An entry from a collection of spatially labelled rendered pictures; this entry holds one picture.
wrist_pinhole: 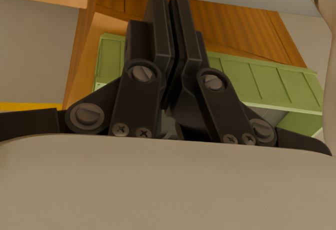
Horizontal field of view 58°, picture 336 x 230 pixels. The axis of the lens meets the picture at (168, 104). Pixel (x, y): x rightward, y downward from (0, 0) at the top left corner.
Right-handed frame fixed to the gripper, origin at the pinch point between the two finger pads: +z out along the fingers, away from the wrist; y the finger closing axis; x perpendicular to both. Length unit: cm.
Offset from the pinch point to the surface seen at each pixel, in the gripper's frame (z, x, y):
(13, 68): 130, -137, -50
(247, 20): 72, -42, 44
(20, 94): 130, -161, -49
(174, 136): 38, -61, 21
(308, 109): 34, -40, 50
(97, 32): 51, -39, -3
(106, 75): 37, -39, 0
